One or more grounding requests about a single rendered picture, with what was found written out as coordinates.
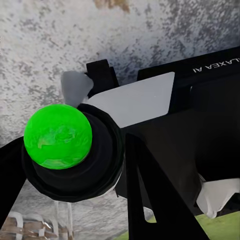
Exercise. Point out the insectifuge atomizer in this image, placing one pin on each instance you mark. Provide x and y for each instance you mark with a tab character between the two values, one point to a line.
72	151

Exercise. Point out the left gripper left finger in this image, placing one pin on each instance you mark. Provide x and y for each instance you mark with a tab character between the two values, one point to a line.
12	176

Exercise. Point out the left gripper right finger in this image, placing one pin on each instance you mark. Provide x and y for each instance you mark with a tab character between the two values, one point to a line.
174	220

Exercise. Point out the garden chair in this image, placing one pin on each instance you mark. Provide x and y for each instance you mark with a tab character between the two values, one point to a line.
36	227

